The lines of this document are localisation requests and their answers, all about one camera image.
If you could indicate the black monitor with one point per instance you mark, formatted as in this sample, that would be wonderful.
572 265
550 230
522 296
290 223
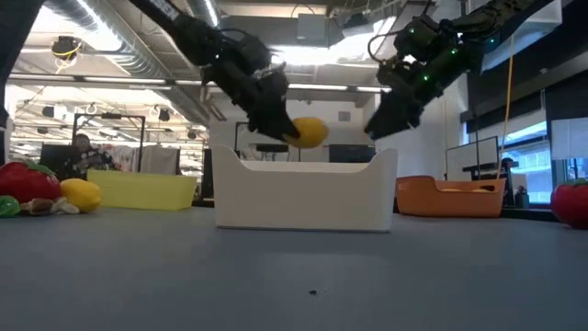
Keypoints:
57 161

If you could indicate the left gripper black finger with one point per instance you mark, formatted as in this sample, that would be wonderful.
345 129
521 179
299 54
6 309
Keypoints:
285 110
268 117

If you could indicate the person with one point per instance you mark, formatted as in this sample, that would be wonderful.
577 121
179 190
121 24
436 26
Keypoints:
87 154

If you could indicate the dark bottle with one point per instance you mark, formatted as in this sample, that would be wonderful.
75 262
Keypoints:
521 197

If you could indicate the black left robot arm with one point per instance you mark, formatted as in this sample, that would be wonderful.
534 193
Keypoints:
156 11

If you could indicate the red toy strawberry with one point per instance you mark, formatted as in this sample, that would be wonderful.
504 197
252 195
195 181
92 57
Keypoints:
569 204
27 184

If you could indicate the long ceiling light bar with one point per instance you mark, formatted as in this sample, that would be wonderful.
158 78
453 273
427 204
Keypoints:
321 86

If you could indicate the yellow toy lemon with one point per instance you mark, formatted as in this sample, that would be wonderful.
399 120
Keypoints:
82 195

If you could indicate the brown toy mushroom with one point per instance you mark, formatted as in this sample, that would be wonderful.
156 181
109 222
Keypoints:
36 207

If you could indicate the black background rig frame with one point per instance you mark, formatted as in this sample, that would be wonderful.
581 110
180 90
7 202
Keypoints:
110 116
268 147

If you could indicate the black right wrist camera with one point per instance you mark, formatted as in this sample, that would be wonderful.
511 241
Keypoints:
425 36

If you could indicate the grey ceiling air unit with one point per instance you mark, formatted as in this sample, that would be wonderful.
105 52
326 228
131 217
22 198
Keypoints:
312 27

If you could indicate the large yellow toy fruit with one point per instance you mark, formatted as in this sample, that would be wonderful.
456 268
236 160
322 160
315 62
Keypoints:
311 132

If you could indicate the white hanging cloth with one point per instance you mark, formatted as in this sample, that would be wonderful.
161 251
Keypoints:
158 158

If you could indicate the green toy brussels sprout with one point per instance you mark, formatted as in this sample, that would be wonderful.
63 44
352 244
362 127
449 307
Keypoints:
7 207

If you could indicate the white board black frame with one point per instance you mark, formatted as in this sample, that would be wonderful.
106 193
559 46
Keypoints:
472 158

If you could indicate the white toy mushroom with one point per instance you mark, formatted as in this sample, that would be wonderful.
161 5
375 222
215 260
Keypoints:
65 207

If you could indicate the silver ventilation duct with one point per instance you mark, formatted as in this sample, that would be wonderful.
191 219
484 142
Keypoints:
197 4

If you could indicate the orange plastic basket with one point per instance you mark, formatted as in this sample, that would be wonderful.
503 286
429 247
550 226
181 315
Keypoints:
448 201

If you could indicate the white plastic basket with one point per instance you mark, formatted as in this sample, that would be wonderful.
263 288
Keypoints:
305 193

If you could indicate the black crate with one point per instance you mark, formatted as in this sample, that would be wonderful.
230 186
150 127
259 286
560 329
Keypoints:
351 154

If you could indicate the black ceiling spotlight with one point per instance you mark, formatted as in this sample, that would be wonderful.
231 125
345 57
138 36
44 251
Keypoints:
65 47

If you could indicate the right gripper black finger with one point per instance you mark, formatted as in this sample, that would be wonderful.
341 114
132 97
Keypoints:
376 128
404 117

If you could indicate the yellow-green plastic basket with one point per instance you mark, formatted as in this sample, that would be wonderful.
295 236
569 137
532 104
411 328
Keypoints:
142 190

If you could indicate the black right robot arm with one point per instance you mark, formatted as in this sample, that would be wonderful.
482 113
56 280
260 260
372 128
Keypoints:
505 14

